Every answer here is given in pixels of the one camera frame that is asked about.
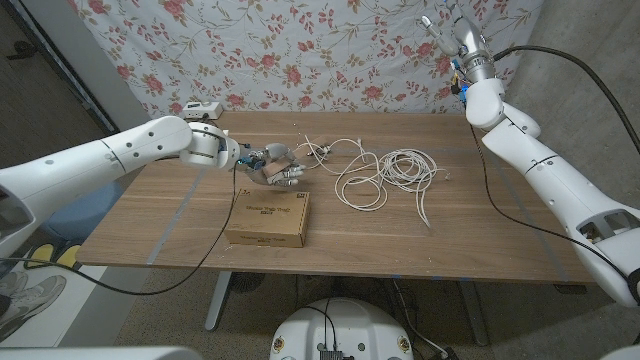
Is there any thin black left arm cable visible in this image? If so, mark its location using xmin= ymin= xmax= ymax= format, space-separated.
xmin=0 ymin=162 xmax=239 ymax=297

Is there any white power strip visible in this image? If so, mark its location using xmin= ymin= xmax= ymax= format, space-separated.
xmin=182 ymin=101 xmax=224 ymax=121

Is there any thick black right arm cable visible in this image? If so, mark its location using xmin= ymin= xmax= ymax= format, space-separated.
xmin=492 ymin=44 xmax=640 ymax=156

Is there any dark door rail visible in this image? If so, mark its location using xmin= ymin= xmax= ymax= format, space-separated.
xmin=7 ymin=0 xmax=121 ymax=134

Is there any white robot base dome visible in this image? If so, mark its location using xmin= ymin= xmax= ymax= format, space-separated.
xmin=269 ymin=298 xmax=415 ymax=360

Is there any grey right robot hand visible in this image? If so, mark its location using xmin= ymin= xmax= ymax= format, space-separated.
xmin=419 ymin=0 xmax=497 ymax=84

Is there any black cable on base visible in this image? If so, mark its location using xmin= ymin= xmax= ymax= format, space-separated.
xmin=299 ymin=305 xmax=337 ymax=351

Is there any floral backdrop cloth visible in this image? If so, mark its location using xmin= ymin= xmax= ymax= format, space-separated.
xmin=67 ymin=0 xmax=545 ymax=136

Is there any white floor mat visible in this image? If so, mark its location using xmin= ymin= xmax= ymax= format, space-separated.
xmin=0 ymin=249 xmax=109 ymax=348

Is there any blue stool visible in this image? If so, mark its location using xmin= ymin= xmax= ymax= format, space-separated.
xmin=39 ymin=179 xmax=126 ymax=244

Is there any yellow black slipper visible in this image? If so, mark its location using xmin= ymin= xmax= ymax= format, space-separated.
xmin=54 ymin=243 xmax=84 ymax=273
xmin=23 ymin=243 xmax=56 ymax=270

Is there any black door handle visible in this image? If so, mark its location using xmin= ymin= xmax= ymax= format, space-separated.
xmin=7 ymin=40 xmax=37 ymax=61

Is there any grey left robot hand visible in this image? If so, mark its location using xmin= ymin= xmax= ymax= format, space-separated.
xmin=237 ymin=142 xmax=307 ymax=189

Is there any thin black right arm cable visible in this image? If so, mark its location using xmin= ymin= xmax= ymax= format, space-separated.
xmin=468 ymin=122 xmax=632 ymax=284

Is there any black round fan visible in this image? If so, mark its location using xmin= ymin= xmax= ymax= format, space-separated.
xmin=229 ymin=272 xmax=266 ymax=294

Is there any white table leg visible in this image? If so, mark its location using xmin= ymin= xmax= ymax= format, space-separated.
xmin=204 ymin=271 xmax=234 ymax=332

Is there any grey sneaker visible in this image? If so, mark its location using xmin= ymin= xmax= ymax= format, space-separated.
xmin=0 ymin=274 xmax=67 ymax=341
xmin=0 ymin=271 xmax=30 ymax=297

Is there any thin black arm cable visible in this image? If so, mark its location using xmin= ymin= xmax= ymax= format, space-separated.
xmin=0 ymin=162 xmax=239 ymax=297
xmin=468 ymin=122 xmax=632 ymax=284

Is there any brown cardboard box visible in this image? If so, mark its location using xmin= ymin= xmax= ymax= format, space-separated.
xmin=222 ymin=187 xmax=311 ymax=249

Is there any white robot torso edge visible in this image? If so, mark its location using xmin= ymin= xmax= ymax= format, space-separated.
xmin=0 ymin=346 xmax=204 ymax=360

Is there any white Ethernet cable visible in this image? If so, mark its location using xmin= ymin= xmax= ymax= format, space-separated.
xmin=292 ymin=134 xmax=452 ymax=230

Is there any white floor cable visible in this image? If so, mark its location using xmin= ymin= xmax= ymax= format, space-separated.
xmin=392 ymin=279 xmax=449 ymax=359

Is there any grey table leg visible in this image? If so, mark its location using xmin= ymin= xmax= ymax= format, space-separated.
xmin=457 ymin=279 xmax=491 ymax=347

